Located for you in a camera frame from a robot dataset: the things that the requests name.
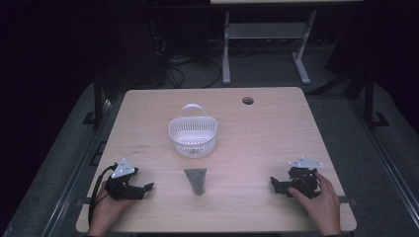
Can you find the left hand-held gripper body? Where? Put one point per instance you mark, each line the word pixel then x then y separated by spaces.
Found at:
pixel 122 184

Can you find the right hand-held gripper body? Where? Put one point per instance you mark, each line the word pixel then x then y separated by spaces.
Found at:
pixel 303 179

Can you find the person's left hand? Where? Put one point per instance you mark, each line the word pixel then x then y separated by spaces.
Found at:
pixel 108 210

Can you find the person's right hand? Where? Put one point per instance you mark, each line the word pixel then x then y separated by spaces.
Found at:
pixel 321 204

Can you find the grey squeeze tube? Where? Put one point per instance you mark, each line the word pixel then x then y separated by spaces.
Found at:
pixel 196 180

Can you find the white plastic basket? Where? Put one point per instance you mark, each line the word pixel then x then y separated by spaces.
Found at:
pixel 193 135

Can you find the black metal stand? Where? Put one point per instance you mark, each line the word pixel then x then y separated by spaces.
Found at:
pixel 369 98
pixel 98 102

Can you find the metal floor rail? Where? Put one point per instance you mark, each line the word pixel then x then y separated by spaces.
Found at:
pixel 76 171
pixel 388 158

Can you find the white metal desk frame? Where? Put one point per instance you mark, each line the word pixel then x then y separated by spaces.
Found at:
pixel 263 31

